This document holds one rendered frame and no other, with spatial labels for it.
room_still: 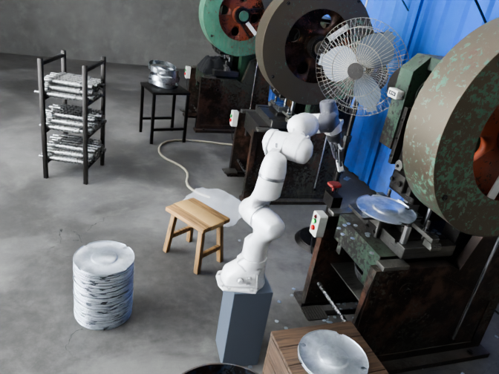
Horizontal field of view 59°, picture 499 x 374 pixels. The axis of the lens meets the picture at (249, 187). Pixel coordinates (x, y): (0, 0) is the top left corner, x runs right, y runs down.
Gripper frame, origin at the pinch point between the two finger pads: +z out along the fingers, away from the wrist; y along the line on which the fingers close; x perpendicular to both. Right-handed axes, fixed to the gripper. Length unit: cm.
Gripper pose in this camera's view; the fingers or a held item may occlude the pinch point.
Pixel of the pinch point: (339, 165)
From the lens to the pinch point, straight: 242.2
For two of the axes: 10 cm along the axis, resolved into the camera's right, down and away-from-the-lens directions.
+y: 2.9, 4.6, -8.4
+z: 2.7, 8.0, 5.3
